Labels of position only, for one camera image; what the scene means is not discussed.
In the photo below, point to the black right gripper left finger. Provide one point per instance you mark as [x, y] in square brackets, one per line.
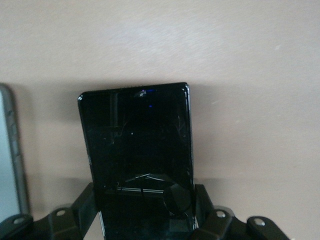
[82, 207]

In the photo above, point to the black smartphone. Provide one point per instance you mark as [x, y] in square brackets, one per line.
[140, 155]

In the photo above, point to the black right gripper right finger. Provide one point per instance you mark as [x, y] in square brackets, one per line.
[207, 207]

